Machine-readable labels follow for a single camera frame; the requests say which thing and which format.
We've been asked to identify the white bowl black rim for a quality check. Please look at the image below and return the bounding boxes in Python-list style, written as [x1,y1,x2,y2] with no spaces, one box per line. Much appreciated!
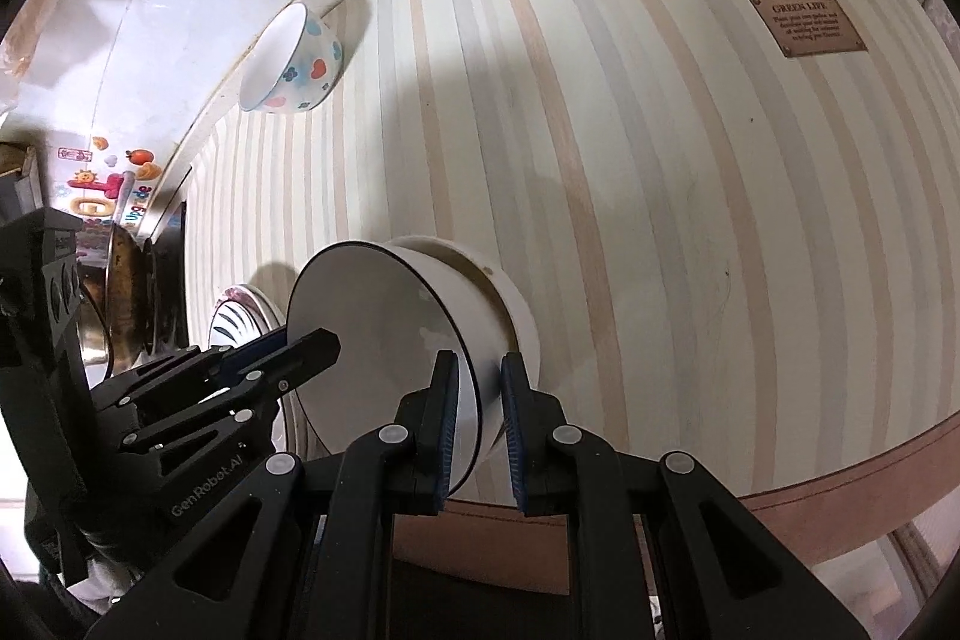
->
[286,236,542,507]

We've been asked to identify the white bowl coloured hearts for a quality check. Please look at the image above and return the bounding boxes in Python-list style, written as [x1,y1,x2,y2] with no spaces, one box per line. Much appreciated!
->
[239,2,345,113]

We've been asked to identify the white plate blue dashes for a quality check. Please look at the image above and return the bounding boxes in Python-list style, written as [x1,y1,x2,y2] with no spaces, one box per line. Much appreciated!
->
[208,284,285,347]

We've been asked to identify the stainless steel pot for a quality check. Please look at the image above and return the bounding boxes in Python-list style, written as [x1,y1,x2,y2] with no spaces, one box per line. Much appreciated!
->
[78,266,114,386]

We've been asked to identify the black gas stove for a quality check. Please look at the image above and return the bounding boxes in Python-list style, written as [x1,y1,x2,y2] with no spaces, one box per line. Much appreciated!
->
[145,202,189,356]

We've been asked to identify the striped cat table mat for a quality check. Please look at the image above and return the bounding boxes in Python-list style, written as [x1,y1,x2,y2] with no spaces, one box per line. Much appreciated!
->
[182,0,960,605]

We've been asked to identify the brown leather mat label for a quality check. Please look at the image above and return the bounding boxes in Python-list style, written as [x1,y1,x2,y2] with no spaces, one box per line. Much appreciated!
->
[750,0,867,58]

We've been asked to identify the colourful cartoon wall sticker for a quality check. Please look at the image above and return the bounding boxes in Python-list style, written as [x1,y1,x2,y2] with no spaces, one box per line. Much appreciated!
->
[44,133,164,232]

